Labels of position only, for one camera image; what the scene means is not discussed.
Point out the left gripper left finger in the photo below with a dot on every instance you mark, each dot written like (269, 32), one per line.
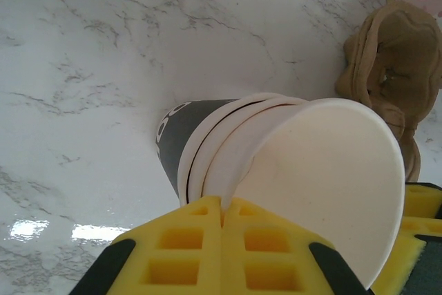
(172, 239)

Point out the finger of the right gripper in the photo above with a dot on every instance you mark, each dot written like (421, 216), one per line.
(424, 212)

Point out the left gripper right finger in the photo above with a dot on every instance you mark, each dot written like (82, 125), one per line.
(262, 257)

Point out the white nested paper cup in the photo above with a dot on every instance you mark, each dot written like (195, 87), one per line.
(235, 125)
(328, 170)

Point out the brown pulp cup carrier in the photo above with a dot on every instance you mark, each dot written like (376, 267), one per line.
(355, 49)
(400, 39)

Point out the black paper cup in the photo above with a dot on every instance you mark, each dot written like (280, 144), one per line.
(172, 136)

